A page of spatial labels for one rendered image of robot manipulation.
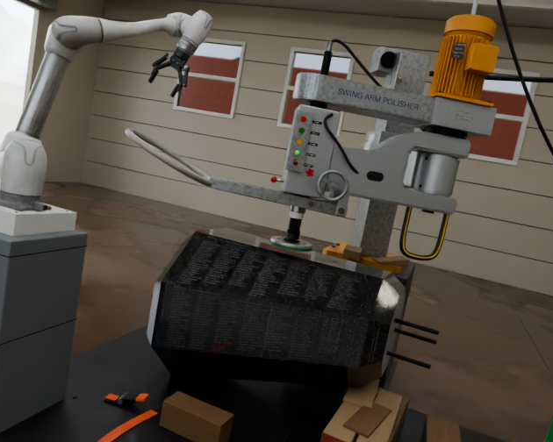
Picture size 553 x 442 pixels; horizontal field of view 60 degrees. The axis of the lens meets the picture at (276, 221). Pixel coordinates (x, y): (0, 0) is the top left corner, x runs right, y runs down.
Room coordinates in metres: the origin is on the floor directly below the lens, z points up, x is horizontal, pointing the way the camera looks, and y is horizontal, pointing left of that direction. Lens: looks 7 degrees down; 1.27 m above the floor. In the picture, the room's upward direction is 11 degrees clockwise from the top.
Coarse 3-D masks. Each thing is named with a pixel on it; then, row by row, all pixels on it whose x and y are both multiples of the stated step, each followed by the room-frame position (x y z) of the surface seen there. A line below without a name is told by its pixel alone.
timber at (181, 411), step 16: (176, 400) 2.01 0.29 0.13; (192, 400) 2.03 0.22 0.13; (176, 416) 1.95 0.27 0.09; (192, 416) 1.92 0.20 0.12; (208, 416) 1.93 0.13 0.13; (224, 416) 1.95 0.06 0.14; (176, 432) 1.95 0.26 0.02; (192, 432) 1.92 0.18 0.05; (208, 432) 1.89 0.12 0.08; (224, 432) 1.91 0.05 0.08
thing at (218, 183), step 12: (216, 180) 2.29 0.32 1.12; (228, 180) 2.40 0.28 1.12; (240, 192) 2.30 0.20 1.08; (252, 192) 2.30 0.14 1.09; (264, 192) 2.31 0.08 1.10; (276, 192) 2.31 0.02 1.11; (300, 204) 2.33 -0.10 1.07; (312, 204) 2.32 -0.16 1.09; (324, 204) 2.34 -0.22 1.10; (336, 204) 2.34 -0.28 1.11
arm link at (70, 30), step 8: (72, 16) 2.03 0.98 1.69; (80, 16) 2.04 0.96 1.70; (56, 24) 1.98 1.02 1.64; (64, 24) 1.99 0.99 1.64; (72, 24) 2.00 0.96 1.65; (80, 24) 2.01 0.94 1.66; (88, 24) 2.03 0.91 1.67; (96, 24) 2.05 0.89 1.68; (56, 32) 1.99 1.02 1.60; (64, 32) 1.99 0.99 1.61; (72, 32) 2.00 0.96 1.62; (80, 32) 2.01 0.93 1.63; (88, 32) 2.03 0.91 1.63; (96, 32) 2.05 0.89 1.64; (64, 40) 2.01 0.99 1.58; (72, 40) 2.02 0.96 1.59; (80, 40) 2.03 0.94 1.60; (88, 40) 2.05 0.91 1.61; (96, 40) 2.08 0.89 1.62
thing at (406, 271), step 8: (408, 272) 2.91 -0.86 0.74; (400, 280) 2.71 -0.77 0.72; (408, 280) 2.84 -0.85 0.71; (408, 288) 3.05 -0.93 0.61; (400, 328) 3.23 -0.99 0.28; (392, 352) 2.91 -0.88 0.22; (392, 360) 3.17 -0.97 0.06; (392, 368) 3.14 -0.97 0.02; (384, 376) 2.71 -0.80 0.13; (392, 376) 3.00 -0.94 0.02; (384, 384) 2.86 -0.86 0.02
